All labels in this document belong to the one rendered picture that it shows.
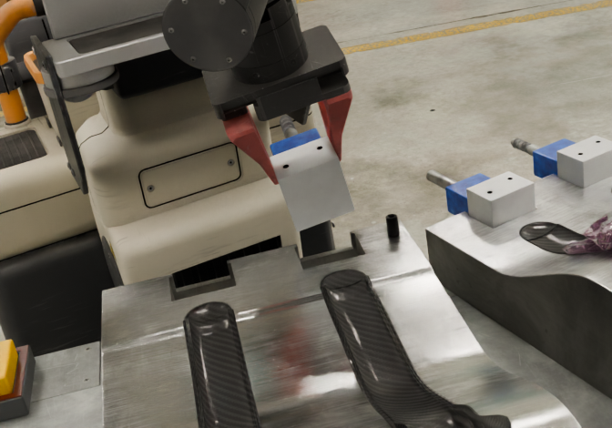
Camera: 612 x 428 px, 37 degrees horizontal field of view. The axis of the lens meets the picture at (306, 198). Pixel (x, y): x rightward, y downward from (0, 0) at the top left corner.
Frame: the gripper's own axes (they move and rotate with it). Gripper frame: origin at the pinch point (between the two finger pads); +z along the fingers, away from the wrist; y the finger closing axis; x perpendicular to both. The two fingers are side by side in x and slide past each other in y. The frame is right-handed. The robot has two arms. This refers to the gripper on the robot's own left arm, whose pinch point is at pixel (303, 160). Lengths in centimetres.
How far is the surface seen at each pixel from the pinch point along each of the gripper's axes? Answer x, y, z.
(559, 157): 7.0, 23.7, 14.3
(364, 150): 201, 30, 136
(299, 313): -9.6, -4.4, 6.4
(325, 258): -0.4, -0.9, 9.9
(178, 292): -0.3, -13.5, 7.9
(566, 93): 210, 109, 149
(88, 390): -1.3, -24.1, 13.8
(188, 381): -14.1, -13.2, 4.7
